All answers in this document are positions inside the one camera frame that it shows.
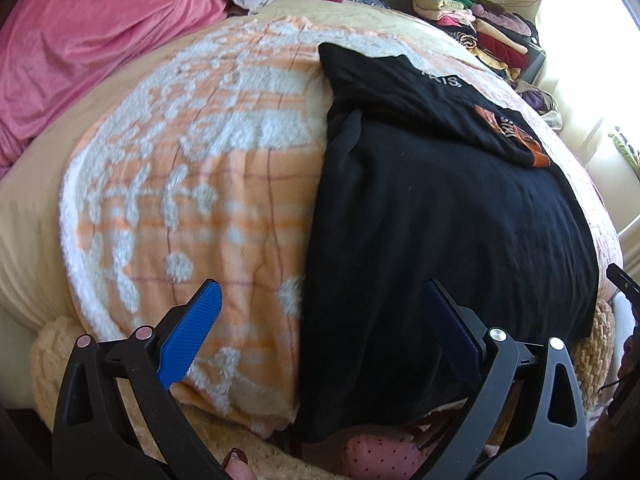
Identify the dark blue patterned cloth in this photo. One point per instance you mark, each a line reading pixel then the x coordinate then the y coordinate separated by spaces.
pixel 365 1

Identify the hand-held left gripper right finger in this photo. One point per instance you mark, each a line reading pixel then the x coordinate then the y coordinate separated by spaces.
pixel 450 330

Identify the colourful cloth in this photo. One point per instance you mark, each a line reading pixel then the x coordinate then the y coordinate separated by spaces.
pixel 627 150

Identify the black nightstand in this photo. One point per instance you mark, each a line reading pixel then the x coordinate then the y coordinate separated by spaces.
pixel 535 62

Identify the person's left hand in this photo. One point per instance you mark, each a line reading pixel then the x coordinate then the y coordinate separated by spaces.
pixel 242 467

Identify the pink duvet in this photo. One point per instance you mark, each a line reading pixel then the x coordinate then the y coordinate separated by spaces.
pixel 75 50

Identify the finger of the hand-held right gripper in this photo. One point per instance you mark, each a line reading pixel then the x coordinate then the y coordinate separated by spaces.
pixel 627 287

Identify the stack of folded clothes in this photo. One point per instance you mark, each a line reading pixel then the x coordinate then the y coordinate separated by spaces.
pixel 500 35

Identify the black sweater with orange cuffs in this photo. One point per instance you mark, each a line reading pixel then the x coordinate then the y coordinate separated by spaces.
pixel 425 235

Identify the beige bed cover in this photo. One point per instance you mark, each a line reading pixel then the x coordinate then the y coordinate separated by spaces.
pixel 30 210

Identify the cream fluffy blanket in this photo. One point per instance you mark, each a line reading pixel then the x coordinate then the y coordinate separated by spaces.
pixel 60 360

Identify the pink dotted pants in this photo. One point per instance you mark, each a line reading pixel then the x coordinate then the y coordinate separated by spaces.
pixel 380 457

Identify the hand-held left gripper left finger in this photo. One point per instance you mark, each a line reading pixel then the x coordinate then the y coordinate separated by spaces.
pixel 192 332

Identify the orange and white plaid blanket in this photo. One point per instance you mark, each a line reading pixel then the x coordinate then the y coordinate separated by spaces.
pixel 200 185

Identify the bright window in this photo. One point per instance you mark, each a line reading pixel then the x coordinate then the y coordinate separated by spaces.
pixel 585 20

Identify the purple clothes pile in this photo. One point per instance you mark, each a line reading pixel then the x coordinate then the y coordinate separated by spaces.
pixel 542 100

